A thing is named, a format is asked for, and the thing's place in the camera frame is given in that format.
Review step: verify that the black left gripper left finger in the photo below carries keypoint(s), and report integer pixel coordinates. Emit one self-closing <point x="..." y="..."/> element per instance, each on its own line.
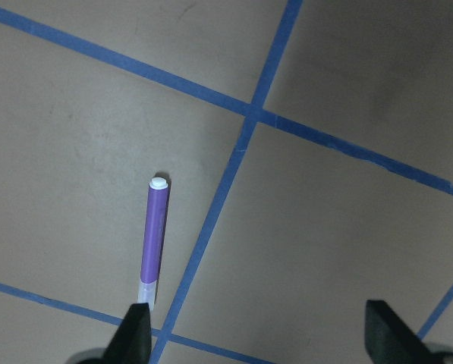
<point x="132" y="341"/>

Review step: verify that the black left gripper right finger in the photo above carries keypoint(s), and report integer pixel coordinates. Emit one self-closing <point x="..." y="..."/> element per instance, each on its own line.
<point x="387" y="339"/>

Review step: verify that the purple marker pen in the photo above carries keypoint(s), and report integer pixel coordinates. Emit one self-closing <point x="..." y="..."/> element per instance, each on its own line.
<point x="154" y="229"/>

